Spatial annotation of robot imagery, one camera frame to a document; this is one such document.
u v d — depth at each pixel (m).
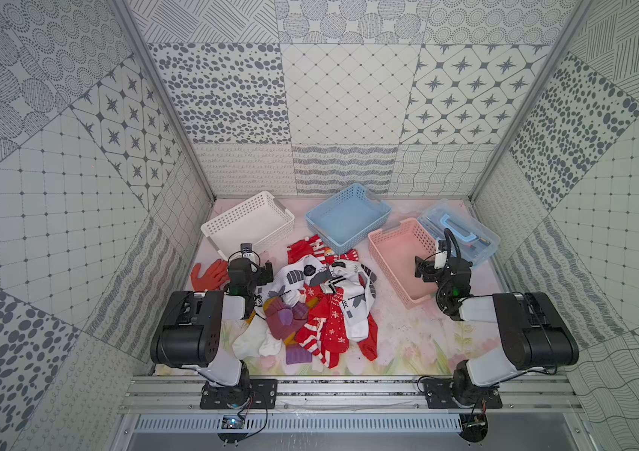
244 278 0.74
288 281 0.88
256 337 0.83
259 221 1.12
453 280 0.72
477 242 0.94
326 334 0.80
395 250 1.05
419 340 0.84
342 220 1.11
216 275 0.95
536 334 0.47
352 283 0.91
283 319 0.80
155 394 0.76
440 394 0.75
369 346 0.82
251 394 0.73
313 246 1.04
